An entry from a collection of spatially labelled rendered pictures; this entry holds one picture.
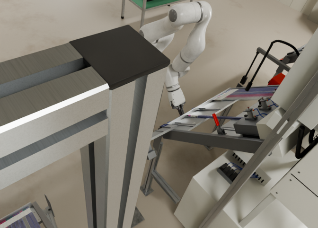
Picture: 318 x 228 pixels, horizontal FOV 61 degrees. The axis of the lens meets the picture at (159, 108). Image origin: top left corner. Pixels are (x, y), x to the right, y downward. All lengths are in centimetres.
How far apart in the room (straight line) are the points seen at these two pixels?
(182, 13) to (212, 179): 93
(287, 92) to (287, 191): 43
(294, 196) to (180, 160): 136
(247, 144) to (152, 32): 85
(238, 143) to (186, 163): 123
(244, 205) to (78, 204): 117
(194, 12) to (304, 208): 96
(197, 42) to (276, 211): 102
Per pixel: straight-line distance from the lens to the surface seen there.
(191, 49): 139
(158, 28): 160
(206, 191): 160
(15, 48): 345
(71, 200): 218
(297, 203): 123
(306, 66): 91
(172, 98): 169
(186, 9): 136
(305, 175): 112
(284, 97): 98
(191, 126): 153
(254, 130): 119
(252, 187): 173
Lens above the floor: 199
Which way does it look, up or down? 47 degrees down
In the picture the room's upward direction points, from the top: 13 degrees clockwise
